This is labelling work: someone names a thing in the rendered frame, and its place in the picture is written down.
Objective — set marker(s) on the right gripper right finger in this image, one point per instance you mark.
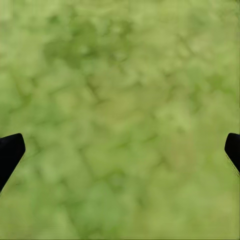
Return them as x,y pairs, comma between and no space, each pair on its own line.
232,148

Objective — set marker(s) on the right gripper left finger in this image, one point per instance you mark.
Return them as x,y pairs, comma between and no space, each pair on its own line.
12,148

